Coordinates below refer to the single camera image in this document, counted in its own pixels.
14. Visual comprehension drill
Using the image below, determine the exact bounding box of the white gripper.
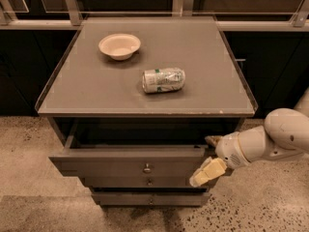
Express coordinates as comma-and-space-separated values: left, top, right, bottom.
189, 131, 250, 188

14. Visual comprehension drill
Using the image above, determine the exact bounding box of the grey top drawer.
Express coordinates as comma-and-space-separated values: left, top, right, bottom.
48, 119, 226, 178

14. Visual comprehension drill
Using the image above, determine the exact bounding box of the grey drawer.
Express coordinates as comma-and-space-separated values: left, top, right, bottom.
80, 175, 220, 189
48, 119, 226, 178
92, 191, 211, 207

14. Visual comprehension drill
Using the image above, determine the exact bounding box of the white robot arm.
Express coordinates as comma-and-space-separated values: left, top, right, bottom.
189, 88, 309, 188

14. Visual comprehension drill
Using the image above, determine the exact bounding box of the grey drawer cabinet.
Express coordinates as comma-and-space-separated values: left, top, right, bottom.
36, 17, 257, 194

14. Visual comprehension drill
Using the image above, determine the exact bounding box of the grey bottom drawer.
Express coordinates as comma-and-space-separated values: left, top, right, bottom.
92, 191, 211, 207

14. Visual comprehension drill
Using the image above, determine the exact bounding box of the grey middle drawer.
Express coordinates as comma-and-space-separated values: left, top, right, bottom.
80, 175, 220, 189

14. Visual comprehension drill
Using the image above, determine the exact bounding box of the crushed silver green can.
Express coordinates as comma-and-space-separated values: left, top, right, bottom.
142, 68, 185, 94

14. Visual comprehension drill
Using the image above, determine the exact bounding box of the beige paper bowl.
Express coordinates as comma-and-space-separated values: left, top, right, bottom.
98, 34, 141, 61

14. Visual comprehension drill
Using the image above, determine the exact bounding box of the glass railing with metal posts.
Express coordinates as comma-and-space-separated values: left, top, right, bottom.
0, 0, 309, 32

